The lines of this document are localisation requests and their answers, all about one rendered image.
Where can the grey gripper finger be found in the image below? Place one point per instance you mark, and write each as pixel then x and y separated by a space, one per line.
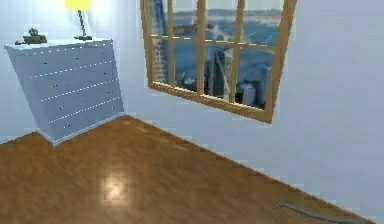
pixel 310 213

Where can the wooden framed window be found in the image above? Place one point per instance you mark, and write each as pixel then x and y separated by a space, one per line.
pixel 201 50

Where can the white chest of drawers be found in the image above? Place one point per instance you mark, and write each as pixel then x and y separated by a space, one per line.
pixel 73 90

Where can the yellow shade table lamp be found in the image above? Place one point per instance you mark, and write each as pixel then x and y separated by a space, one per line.
pixel 78 4

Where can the dark green small figurine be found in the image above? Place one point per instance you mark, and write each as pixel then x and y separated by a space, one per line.
pixel 33 39

